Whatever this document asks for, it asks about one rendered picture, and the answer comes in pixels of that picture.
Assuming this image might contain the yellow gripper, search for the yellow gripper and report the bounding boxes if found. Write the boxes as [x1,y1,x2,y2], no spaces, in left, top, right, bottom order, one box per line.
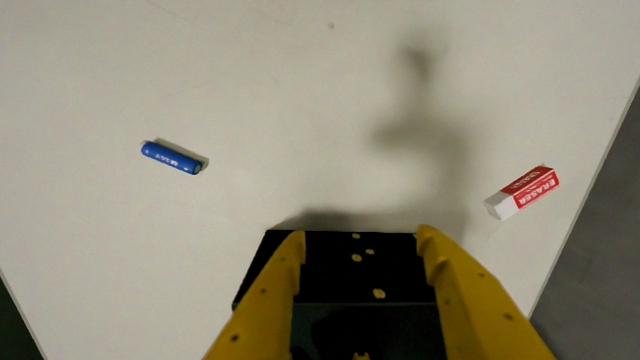
[201,224,556,360]

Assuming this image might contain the blue aa battery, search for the blue aa battery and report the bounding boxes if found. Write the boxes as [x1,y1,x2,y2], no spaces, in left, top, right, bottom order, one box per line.
[138,140,202,175]

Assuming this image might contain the red and white eraser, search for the red and white eraser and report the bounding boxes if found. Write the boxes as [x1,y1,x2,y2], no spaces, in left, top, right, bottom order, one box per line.
[483,166,560,221]

